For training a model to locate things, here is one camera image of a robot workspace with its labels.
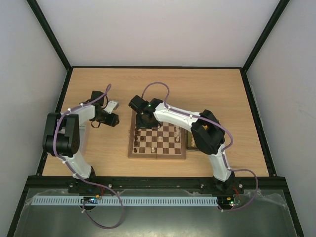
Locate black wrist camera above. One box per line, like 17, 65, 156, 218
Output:
89, 91, 105, 106
128, 95, 149, 114

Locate wooden folding chess board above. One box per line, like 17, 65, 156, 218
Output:
127, 112, 186, 160

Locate black frame rail front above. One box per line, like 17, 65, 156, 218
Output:
26, 175, 288, 193

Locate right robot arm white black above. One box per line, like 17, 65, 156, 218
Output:
129, 95, 235, 194

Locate grey slotted cable duct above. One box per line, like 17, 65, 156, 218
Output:
31, 196, 218, 206

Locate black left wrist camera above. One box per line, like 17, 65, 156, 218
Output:
89, 91, 105, 106

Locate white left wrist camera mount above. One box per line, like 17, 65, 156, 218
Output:
103, 100, 119, 114

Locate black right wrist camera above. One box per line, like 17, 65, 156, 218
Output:
128, 95, 149, 114

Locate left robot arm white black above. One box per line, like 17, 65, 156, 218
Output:
42, 91, 119, 179

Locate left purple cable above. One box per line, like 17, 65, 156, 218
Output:
53, 83, 125, 229

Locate gold metal tray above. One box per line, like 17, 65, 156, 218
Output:
186, 131, 199, 152

